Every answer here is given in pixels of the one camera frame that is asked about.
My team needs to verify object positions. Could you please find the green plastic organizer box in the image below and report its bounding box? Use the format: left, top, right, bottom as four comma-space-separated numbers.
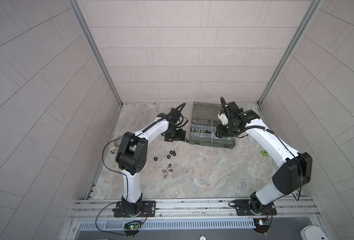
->
189, 102, 236, 149

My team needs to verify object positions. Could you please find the silver wing nut pair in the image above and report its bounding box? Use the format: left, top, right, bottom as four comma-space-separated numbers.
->
162, 164, 173, 179

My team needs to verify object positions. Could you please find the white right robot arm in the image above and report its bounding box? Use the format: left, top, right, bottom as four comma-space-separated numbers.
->
216, 98, 313, 215

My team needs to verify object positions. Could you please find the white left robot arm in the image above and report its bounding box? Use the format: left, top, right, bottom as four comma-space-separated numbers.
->
115, 103, 188, 216

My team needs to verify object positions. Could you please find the right circuit board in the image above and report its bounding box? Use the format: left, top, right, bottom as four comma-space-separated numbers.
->
253, 218, 271, 234

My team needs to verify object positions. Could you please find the circuit board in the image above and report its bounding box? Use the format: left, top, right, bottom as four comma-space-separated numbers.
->
123, 221, 142, 232
253, 218, 271, 234

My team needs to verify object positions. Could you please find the left circuit board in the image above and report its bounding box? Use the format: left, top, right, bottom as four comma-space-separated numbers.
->
123, 221, 142, 232

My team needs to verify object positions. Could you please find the white round device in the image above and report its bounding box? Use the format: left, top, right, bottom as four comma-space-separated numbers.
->
300, 225, 329, 240

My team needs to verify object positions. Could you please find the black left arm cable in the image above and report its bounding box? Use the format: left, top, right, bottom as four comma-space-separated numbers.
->
95, 136, 135, 236

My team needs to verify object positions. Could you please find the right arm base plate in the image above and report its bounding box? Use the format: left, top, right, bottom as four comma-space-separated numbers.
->
228, 199, 277, 216

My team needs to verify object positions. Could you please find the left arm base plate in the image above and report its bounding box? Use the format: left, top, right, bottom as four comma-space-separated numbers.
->
112, 201, 156, 218

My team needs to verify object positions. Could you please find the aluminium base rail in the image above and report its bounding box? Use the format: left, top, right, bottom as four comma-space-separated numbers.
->
68, 197, 321, 221

